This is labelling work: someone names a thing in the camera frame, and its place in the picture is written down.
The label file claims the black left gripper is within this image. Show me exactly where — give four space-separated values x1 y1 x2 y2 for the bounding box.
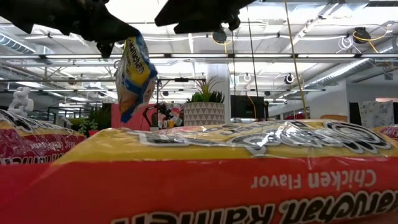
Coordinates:
34 0 141 59

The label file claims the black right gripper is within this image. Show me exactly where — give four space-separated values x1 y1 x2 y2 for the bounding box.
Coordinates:
154 0 256 34

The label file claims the blue Maruchan ramen pack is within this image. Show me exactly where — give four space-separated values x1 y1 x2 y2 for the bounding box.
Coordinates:
114 32 159 124

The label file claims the red Maruchan ramen pack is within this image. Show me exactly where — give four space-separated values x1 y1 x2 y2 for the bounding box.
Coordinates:
0 108 86 166
373 124 398 142

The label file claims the orange Maruchan ramen pack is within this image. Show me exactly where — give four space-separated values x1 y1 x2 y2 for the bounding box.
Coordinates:
0 119 398 224

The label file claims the long ceiling light strip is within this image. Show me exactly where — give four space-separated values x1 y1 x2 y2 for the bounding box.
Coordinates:
0 53 398 60

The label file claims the small artificial succulent sprig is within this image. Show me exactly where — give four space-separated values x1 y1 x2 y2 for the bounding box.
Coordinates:
70 105 113 138

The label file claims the red-orange partition panel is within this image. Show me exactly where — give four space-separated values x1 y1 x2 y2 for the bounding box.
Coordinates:
111 103 158 131

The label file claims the succulent in white patterned pot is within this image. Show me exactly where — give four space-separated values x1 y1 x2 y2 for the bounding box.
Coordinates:
183 76 226 127

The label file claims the colourful floral backdrop panel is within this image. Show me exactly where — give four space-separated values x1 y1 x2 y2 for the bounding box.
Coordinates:
157 102 185 128

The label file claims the black background monitor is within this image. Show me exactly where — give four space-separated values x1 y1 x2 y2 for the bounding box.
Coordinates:
230 95 267 119

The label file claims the black background panel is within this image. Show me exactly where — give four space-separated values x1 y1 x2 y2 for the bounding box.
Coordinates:
348 101 360 126

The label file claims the pale floral cloth panel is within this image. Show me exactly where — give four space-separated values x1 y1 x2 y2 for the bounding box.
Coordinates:
358 100 395 129

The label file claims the thin black hanging cable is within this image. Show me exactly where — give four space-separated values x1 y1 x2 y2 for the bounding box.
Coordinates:
230 29 236 122

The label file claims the black background stand frame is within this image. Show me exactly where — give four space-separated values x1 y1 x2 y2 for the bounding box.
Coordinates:
156 77 206 125

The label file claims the yellow hanging cable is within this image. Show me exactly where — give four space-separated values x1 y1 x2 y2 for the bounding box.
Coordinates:
284 0 308 120

